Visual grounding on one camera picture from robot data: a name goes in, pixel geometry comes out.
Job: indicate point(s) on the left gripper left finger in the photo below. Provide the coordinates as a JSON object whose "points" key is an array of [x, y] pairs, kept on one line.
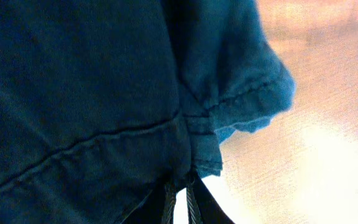
{"points": [[158, 207]]}

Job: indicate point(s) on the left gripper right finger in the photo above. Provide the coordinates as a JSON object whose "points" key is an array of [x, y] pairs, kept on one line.
{"points": [[202, 206]]}

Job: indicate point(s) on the dark blue shorts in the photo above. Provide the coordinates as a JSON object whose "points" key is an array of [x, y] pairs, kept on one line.
{"points": [[101, 101]]}

